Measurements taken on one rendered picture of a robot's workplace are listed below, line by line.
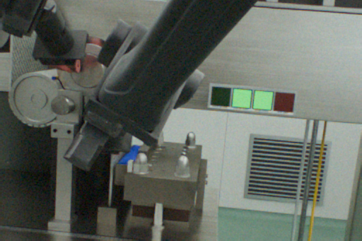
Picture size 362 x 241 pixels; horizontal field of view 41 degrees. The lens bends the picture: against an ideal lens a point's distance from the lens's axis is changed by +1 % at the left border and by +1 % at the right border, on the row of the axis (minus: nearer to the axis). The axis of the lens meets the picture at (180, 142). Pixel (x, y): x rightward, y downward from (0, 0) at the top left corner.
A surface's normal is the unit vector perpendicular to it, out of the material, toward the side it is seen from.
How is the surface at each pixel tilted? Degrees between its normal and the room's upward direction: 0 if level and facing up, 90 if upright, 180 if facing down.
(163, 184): 90
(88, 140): 74
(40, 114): 90
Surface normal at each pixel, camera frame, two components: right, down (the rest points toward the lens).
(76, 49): -0.10, -0.39
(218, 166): -0.07, 0.20
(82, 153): 0.26, -0.07
